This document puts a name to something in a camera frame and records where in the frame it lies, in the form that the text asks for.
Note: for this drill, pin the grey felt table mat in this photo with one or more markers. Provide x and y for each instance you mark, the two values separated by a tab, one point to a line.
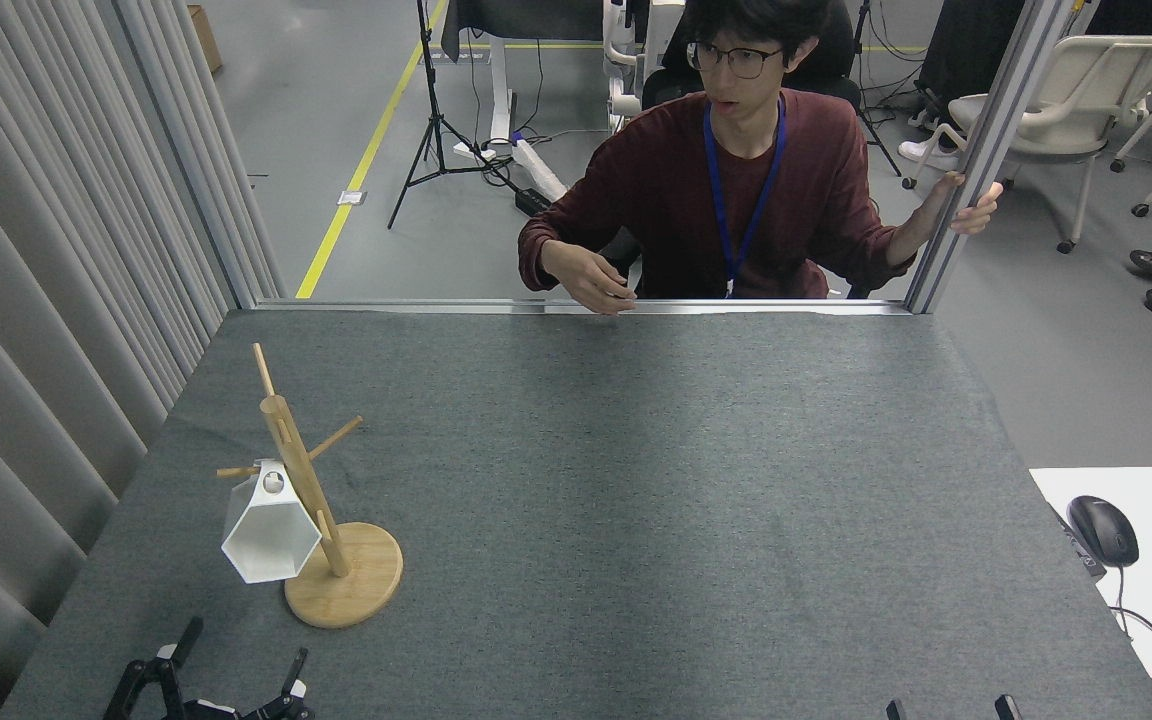
636	450

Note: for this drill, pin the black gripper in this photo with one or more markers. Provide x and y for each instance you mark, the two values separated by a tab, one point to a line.
211	712

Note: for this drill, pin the cardboard box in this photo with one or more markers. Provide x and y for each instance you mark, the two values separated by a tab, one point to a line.
204	40

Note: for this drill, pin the black computer mouse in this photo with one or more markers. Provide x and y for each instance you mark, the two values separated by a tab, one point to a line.
1103	530

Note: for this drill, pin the person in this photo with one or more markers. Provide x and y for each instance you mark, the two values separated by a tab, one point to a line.
656	180

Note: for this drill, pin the white stand on wheels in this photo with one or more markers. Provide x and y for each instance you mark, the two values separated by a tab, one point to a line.
621	100

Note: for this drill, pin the black power strip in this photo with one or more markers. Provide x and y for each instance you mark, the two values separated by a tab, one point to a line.
531	200

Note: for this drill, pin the person's right hand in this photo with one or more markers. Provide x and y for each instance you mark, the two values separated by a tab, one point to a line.
586	280

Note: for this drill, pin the black desk cover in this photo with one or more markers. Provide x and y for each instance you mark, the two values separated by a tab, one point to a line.
516	20

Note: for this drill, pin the person's left hand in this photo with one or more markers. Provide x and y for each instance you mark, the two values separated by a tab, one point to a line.
984	215

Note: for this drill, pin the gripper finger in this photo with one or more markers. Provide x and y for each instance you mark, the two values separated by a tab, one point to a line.
896	711
1009	709

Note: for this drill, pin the white office chair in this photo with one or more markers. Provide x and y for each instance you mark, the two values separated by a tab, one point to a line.
1076	90

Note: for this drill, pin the black tripod stand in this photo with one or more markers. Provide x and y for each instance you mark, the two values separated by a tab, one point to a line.
427	60
865	60

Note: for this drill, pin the grey pleated curtain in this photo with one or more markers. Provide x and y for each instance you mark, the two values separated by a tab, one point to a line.
16	250

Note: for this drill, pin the silver aluminium rail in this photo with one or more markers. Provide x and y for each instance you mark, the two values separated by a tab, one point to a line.
436	306

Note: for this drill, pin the white desk frame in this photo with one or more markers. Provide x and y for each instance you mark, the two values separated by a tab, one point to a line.
536	160

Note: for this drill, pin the black bar device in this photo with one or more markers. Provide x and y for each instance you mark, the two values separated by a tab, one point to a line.
1086	555

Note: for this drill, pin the dark-framed glasses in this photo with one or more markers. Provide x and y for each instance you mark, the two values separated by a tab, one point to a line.
748	48

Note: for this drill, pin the black office chair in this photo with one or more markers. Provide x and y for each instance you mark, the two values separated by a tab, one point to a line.
666	85

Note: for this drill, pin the white hexagonal cup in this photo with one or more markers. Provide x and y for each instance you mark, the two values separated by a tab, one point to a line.
266	540

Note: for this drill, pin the metal floor plate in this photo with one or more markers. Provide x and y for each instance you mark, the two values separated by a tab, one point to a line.
351	197

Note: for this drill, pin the wooden cup rack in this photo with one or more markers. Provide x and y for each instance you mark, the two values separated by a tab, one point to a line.
356	590

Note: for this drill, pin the silver aluminium post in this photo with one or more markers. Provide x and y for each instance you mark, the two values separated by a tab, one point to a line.
996	110

